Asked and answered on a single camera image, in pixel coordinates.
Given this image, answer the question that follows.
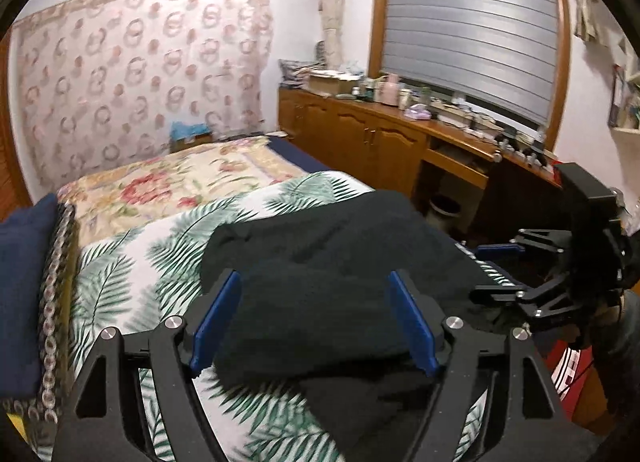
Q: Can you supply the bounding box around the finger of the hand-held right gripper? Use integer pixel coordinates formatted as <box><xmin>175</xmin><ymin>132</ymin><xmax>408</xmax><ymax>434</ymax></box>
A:
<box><xmin>469</xmin><ymin>272</ymin><xmax>581</xmax><ymax>334</ymax></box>
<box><xmin>472</xmin><ymin>228</ymin><xmax>576</xmax><ymax>263</ymax></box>

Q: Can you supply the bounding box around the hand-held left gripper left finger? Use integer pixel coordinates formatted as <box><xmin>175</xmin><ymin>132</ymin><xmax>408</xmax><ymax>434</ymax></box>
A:
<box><xmin>57</xmin><ymin>268</ymin><xmax>244</xmax><ymax>462</ymax></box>

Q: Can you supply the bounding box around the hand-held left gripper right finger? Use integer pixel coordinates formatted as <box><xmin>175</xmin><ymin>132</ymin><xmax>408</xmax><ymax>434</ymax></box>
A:
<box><xmin>389</xmin><ymin>269</ymin><xmax>576</xmax><ymax>462</ymax></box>

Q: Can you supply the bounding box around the black t-shirt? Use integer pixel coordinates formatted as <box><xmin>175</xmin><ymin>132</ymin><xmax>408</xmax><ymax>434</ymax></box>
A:
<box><xmin>200</xmin><ymin>189</ymin><xmax>521</xmax><ymax>462</ymax></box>

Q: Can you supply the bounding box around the waste bin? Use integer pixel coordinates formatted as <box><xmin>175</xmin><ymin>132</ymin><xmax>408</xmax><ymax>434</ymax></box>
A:
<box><xmin>429</xmin><ymin>193</ymin><xmax>462</xmax><ymax>234</ymax></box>

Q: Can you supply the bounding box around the wooden pull-out drawer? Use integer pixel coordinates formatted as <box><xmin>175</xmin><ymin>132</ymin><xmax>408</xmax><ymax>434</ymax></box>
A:
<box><xmin>421</xmin><ymin>135</ymin><xmax>504</xmax><ymax>191</ymax></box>

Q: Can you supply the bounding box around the palm-leaf bed sheet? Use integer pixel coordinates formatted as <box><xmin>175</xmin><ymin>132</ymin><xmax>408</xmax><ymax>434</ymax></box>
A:
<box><xmin>35</xmin><ymin>169</ymin><xmax>496</xmax><ymax>462</ymax></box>

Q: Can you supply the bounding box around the floral blanket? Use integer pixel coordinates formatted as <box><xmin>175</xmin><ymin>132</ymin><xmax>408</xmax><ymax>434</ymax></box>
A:
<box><xmin>57</xmin><ymin>135</ymin><xmax>311</xmax><ymax>243</ymax></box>

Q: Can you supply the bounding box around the clutter of small desk things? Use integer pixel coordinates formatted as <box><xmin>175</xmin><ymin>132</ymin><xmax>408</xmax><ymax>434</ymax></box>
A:
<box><xmin>350</xmin><ymin>72</ymin><xmax>556</xmax><ymax>168</ymax></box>

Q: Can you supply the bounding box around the wooden cabinet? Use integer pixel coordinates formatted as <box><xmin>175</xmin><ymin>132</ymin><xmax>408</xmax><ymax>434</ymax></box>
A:
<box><xmin>277</xmin><ymin>86</ymin><xmax>566</xmax><ymax>243</ymax></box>

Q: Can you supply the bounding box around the blue storage box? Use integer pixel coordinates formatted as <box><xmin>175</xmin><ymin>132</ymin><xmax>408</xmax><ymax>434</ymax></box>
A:
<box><xmin>170</xmin><ymin>120</ymin><xmax>213</xmax><ymax>153</ymax></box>

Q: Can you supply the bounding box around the navy blue pillow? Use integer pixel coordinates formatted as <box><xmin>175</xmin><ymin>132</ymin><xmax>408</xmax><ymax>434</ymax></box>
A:
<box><xmin>0</xmin><ymin>192</ymin><xmax>58</xmax><ymax>400</ymax></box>

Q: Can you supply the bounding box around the grey window blind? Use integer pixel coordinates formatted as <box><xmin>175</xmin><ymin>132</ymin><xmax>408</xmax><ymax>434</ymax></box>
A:
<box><xmin>380</xmin><ymin>0</ymin><xmax>561</xmax><ymax>125</ymax></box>

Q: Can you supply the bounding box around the hanging pale cloth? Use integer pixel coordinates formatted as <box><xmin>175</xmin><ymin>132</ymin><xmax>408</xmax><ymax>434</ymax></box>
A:
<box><xmin>560</xmin><ymin>0</ymin><xmax>602</xmax><ymax>43</ymax></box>

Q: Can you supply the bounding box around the cardboard box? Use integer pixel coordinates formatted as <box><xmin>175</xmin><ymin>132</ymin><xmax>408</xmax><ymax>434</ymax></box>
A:
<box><xmin>305</xmin><ymin>70</ymin><xmax>362</xmax><ymax>96</ymax></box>

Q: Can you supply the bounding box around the stack of papers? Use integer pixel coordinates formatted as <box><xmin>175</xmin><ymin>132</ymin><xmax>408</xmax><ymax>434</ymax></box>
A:
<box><xmin>277</xmin><ymin>58</ymin><xmax>326</xmax><ymax>91</ymax></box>

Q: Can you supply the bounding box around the wooden headboard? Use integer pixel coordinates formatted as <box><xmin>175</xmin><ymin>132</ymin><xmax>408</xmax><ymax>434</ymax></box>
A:
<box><xmin>0</xmin><ymin>42</ymin><xmax>32</xmax><ymax>215</ymax></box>

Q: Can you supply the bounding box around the white lace pipe cover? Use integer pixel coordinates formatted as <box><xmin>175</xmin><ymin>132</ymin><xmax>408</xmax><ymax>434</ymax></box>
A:
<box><xmin>319</xmin><ymin>0</ymin><xmax>347</xmax><ymax>70</ymax></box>

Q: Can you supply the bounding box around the wall shelf with books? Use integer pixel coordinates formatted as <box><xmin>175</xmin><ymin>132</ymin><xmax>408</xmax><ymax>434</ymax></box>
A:
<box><xmin>606</xmin><ymin>37</ymin><xmax>640</xmax><ymax>134</ymax></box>

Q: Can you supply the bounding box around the chain-patterned cushion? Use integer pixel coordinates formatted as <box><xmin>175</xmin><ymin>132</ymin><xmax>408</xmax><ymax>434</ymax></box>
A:
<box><xmin>36</xmin><ymin>202</ymin><xmax>80</xmax><ymax>425</ymax></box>

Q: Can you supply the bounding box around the ring-patterned wall cloth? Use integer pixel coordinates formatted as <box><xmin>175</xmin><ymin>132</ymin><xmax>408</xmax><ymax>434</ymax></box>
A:
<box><xmin>10</xmin><ymin>0</ymin><xmax>276</xmax><ymax>193</ymax></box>

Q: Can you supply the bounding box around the wooden window frame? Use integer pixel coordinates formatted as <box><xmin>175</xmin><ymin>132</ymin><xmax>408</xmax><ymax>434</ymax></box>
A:
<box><xmin>367</xmin><ymin>0</ymin><xmax>572</xmax><ymax>153</ymax></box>

